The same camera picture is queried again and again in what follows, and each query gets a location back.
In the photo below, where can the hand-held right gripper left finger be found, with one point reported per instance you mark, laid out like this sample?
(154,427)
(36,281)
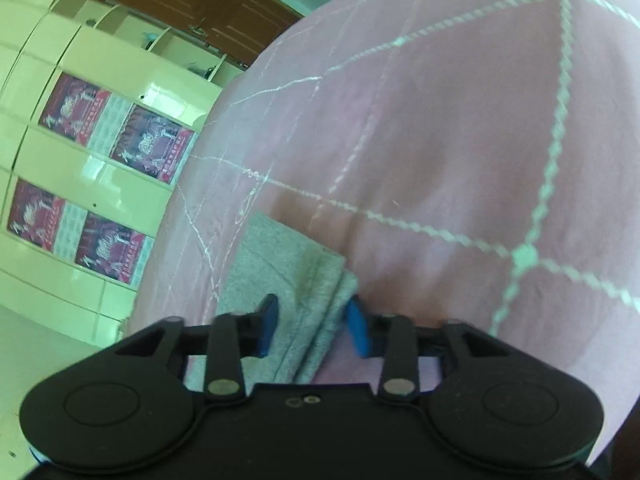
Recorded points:
(268,325)

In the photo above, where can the cream glossy wardrobe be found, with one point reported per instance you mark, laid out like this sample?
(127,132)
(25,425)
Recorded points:
(130,80)

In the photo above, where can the red calendar wall poster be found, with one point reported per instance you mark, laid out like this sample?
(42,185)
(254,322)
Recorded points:
(35,214)
(150,144)
(75,109)
(111,252)

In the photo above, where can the cream corner shelf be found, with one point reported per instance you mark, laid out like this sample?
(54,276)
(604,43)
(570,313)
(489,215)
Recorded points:
(165,42)

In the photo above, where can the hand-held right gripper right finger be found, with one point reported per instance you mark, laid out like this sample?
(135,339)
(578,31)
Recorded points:
(357,327)

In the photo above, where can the pink checked bedsheet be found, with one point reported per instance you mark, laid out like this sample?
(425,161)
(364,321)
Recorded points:
(440,135)

